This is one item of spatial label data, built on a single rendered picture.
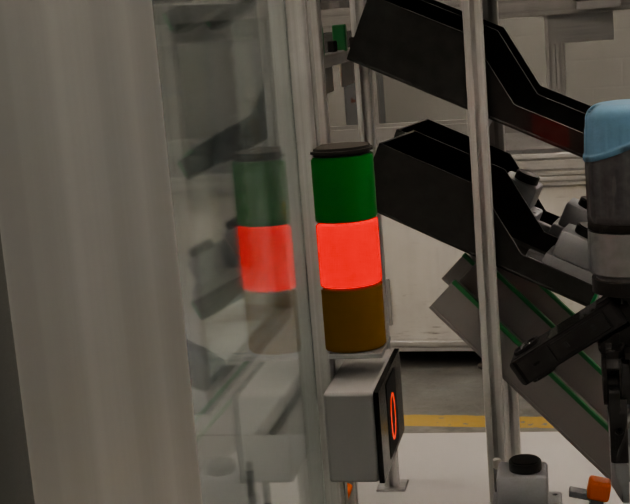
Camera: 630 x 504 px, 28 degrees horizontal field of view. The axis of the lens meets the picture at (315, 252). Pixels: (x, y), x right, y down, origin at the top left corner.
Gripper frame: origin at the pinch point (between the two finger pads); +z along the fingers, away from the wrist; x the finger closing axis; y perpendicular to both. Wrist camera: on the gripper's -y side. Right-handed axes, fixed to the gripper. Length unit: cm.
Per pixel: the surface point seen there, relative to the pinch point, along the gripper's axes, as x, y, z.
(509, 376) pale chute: 22.1, -10.5, -4.3
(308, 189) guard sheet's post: -20.5, -22.2, -32.0
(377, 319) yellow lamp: -20.3, -17.8, -21.7
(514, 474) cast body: -1.4, -9.2, -1.9
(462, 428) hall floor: 326, -46, 106
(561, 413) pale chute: 21.1, -5.0, -0.3
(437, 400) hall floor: 359, -58, 106
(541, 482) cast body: -2.2, -6.7, -1.5
